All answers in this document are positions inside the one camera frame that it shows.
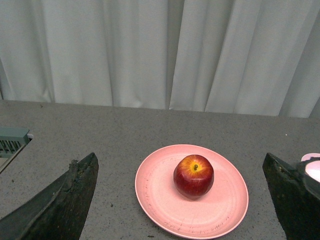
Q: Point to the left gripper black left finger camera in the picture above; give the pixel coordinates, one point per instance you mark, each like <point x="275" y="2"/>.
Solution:
<point x="60" y="210"/>

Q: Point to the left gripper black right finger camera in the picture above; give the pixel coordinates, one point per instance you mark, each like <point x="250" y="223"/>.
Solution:
<point x="295" y="196"/>

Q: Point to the light pink bowl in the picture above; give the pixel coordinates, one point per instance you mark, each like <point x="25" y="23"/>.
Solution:
<point x="312" y="169"/>

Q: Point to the pink plate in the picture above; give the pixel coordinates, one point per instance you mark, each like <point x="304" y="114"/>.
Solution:
<point x="213" y="215"/>

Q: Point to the red apple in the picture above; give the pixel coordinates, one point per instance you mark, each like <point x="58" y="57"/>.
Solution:
<point x="194" y="176"/>

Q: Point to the grey-green plastic rack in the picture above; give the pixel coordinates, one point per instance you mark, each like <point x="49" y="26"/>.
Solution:
<point x="12" y="141"/>

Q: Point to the white curtain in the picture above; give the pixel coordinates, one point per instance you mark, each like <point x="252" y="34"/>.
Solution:
<point x="259" y="57"/>

